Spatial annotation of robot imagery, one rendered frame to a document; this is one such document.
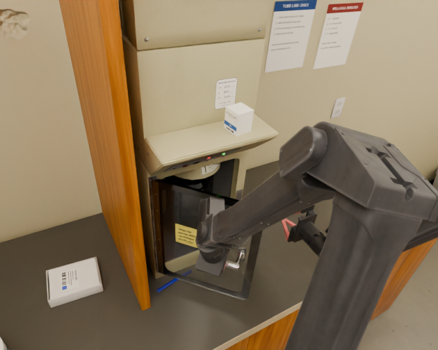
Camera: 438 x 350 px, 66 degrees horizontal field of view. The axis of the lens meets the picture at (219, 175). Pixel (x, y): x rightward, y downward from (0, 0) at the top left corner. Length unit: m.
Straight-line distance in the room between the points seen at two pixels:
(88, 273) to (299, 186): 0.94
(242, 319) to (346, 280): 0.84
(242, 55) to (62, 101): 0.63
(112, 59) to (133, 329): 0.80
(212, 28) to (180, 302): 0.82
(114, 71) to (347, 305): 0.51
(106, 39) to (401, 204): 0.50
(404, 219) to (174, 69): 0.59
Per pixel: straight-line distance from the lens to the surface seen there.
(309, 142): 0.35
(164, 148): 0.78
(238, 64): 0.86
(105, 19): 0.61
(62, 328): 1.19
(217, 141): 0.81
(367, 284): 0.34
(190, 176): 0.99
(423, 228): 0.89
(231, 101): 0.89
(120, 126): 0.69
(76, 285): 1.21
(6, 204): 1.41
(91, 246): 1.35
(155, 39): 0.74
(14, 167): 1.32
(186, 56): 0.78
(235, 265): 0.92
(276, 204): 0.46
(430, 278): 2.91
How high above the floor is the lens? 1.94
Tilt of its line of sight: 38 degrees down
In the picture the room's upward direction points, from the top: 5 degrees clockwise
